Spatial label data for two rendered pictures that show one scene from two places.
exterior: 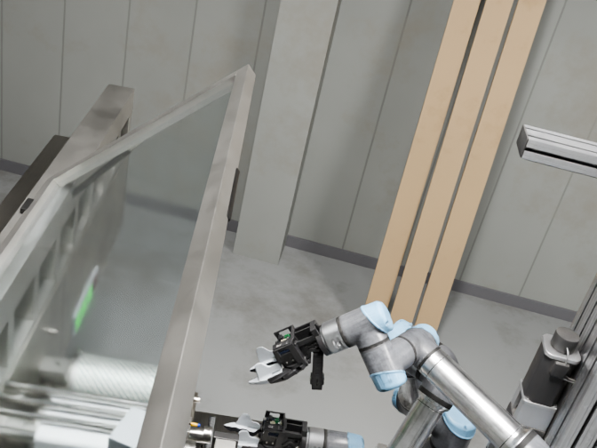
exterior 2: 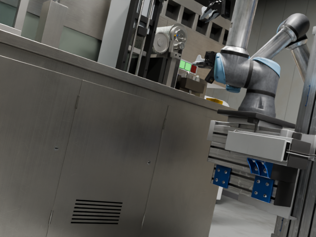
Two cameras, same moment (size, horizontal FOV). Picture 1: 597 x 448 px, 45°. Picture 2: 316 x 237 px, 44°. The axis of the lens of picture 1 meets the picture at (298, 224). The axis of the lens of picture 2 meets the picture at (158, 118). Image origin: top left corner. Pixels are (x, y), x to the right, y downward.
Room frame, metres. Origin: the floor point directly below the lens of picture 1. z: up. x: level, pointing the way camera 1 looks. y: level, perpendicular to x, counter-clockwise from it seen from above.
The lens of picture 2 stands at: (0.02, -1.67, 0.66)
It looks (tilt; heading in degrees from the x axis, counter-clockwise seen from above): 3 degrees up; 56
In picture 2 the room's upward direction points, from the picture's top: 12 degrees clockwise
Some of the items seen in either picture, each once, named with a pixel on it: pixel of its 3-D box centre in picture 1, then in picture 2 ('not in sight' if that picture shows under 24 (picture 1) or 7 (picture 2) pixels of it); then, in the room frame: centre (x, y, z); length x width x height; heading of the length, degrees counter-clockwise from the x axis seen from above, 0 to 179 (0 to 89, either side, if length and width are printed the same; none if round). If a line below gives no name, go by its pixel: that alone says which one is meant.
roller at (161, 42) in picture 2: not in sight; (147, 43); (1.16, 0.29, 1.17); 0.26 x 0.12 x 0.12; 96
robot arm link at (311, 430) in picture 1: (312, 442); not in sight; (1.38, -0.17, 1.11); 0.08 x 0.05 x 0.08; 6
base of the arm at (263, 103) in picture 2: not in sight; (258, 104); (1.22, -0.59, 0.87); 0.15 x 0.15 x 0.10
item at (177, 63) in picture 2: not in sight; (167, 61); (1.34, 0.31, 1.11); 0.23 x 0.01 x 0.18; 96
